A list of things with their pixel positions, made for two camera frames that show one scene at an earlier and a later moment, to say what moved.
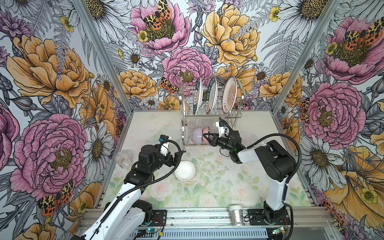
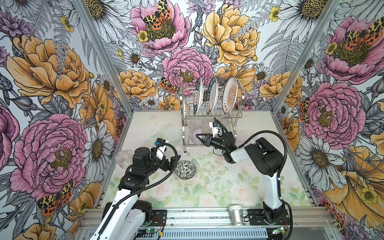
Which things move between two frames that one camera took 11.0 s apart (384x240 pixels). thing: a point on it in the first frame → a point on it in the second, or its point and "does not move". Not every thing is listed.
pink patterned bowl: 205,130 → 185,169
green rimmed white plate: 198,95 does not move
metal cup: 236,215 does not move
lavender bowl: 196,135 does not move
